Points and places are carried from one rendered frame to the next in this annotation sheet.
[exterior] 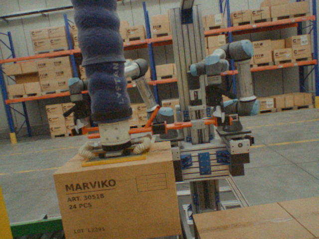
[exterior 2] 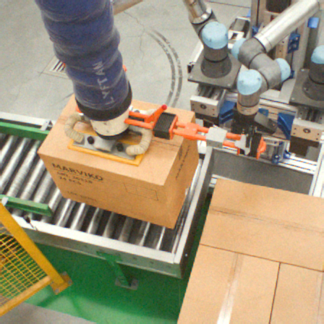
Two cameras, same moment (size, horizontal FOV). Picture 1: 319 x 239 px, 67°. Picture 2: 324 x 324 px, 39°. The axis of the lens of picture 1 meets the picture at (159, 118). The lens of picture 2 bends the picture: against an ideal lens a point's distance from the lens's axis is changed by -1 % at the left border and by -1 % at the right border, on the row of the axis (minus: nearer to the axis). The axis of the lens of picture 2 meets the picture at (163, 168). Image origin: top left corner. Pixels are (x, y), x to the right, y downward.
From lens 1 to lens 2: 134 cm
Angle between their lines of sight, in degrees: 53
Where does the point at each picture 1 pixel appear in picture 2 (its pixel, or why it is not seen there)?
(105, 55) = (81, 57)
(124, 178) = (112, 179)
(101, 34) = (70, 34)
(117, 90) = (103, 90)
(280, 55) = not seen: outside the picture
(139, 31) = not seen: outside the picture
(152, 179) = (142, 189)
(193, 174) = not seen: hidden behind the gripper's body
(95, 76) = (71, 74)
